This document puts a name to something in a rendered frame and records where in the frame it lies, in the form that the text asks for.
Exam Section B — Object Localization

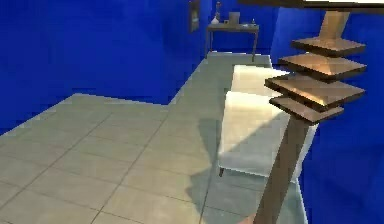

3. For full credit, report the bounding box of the white armchair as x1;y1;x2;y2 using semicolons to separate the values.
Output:
217;64;318;184

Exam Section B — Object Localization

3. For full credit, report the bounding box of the dark side table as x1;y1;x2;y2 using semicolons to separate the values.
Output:
204;22;260;63

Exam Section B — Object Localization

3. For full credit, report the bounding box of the grey square box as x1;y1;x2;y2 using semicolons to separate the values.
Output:
228;11;241;25

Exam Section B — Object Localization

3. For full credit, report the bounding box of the brown tiered wooden stand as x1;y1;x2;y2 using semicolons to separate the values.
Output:
237;0;384;224

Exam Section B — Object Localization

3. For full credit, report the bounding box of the dark framed wall picture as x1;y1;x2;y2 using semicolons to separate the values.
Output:
189;0;201;34

